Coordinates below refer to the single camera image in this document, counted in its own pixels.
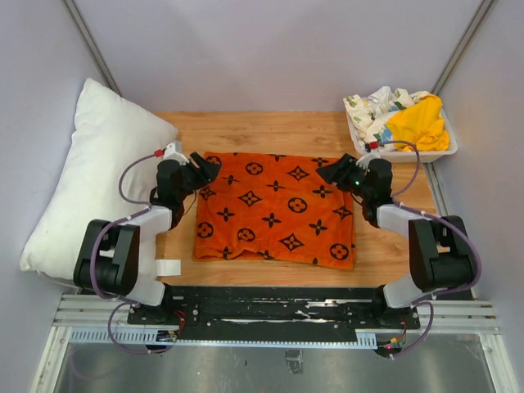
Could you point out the orange monogram pillowcase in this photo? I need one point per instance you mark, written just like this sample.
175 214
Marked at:
274 207

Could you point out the left aluminium frame post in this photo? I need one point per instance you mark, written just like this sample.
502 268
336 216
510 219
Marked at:
81 25

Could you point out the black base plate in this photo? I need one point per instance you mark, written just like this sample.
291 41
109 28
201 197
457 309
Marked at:
323 313

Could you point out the white slotted cable duct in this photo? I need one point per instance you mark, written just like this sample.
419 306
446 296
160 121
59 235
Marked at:
156 337

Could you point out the right aluminium frame post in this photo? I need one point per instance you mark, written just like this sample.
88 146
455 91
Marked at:
485 7

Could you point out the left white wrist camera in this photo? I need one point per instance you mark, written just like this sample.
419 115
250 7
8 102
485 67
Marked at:
173 151

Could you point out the yellow cloth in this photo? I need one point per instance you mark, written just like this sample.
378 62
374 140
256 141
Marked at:
421 125

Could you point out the white pillow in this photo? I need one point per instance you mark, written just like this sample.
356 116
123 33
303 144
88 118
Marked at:
107 172

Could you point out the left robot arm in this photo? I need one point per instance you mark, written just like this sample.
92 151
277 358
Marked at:
110 253

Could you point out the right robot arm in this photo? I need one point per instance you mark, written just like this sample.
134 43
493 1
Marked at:
442 259

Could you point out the white patterned cloth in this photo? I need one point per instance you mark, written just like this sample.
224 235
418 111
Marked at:
369 115

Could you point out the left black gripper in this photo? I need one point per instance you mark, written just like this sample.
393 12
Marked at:
206 173

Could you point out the aluminium frame post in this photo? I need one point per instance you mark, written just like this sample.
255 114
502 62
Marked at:
81 25
485 7

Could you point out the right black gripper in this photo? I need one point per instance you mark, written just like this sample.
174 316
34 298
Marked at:
338 172

